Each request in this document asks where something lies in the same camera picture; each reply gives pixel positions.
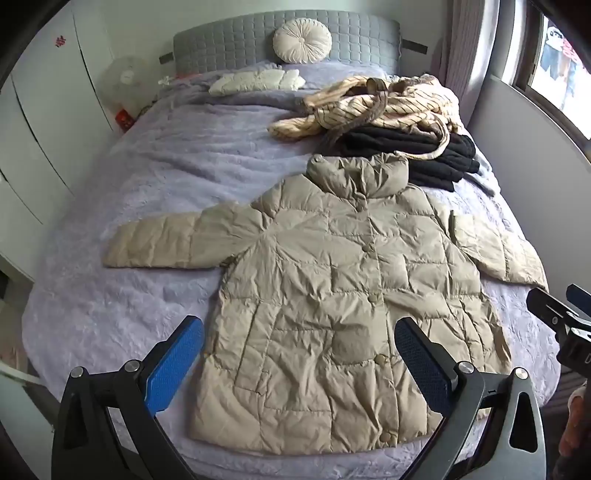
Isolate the cream striped garment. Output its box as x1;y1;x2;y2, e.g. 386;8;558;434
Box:
268;74;465;161

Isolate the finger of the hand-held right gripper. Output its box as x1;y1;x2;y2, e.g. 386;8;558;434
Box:
566;283;591;320
526;287;583;337

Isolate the window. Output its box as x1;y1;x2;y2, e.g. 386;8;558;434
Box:
512;4;591;139

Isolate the white electric fan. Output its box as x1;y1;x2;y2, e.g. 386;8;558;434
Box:
102;56;149;116

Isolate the white puffy garment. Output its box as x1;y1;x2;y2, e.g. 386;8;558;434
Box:
208;69;306;97

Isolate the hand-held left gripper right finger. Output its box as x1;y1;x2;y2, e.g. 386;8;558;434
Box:
395;316;548;480

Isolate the round cream cushion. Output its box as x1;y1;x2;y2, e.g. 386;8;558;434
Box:
272;18;333;64

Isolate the black garment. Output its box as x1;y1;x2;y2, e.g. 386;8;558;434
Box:
341;126;482;192

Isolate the pale pink curtain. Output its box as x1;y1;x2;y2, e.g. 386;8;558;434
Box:
436;0;485;107

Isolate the lavender bed blanket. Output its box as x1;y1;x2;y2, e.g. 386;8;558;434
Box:
21;64;561;480

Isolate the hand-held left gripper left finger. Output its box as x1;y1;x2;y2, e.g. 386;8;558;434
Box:
52;316;205;480

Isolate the person's right forearm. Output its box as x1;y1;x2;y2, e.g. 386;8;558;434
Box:
558;387;591;459

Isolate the grey quilted headboard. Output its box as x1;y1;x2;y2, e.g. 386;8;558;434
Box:
172;10;400;79

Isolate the beige puffer jacket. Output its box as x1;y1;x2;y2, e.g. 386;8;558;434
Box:
102;154;549;456

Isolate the white wardrobe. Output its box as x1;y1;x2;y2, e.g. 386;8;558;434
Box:
0;6;116;282

